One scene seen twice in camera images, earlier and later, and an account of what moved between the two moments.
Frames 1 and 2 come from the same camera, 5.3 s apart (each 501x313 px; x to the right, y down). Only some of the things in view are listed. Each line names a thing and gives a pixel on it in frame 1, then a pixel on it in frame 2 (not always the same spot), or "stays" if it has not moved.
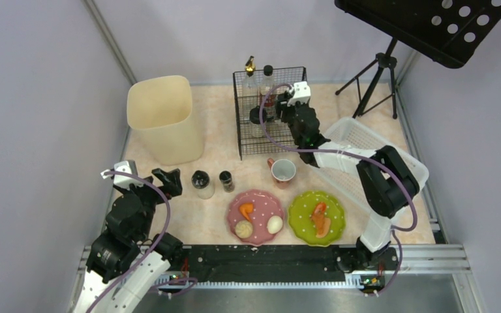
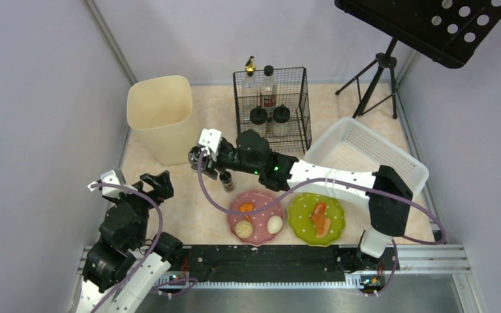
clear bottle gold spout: [251, 93] stays
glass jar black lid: [254, 115] stays
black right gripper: [282, 109] -> [211, 162]
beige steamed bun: [243, 229] stays
